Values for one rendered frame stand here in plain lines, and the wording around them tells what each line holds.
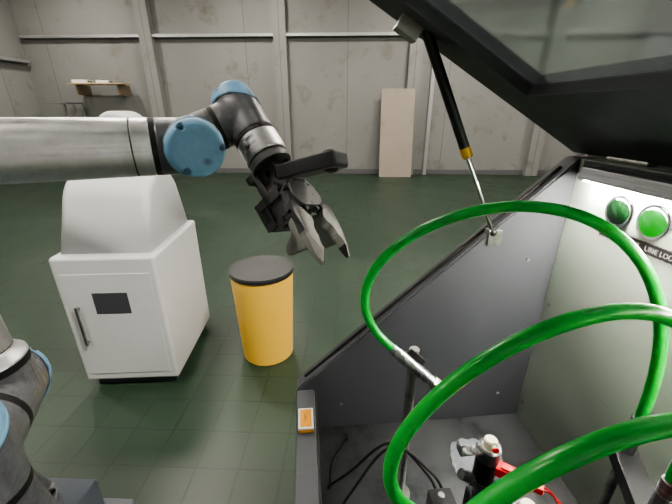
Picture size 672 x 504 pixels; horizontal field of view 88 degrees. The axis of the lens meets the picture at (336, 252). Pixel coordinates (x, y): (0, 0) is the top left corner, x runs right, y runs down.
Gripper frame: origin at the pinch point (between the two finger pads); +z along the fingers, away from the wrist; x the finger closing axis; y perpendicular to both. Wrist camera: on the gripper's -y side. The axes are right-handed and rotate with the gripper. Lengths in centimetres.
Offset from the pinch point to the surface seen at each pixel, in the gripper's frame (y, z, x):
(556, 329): -22.3, 19.2, 15.5
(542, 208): -26.6, 10.6, 0.6
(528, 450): 4, 55, -36
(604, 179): -35.9, 11.8, -23.2
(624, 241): -31.0, 18.2, -1.8
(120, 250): 140, -82, -51
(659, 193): -38.7, 16.9, -15.9
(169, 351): 167, -28, -69
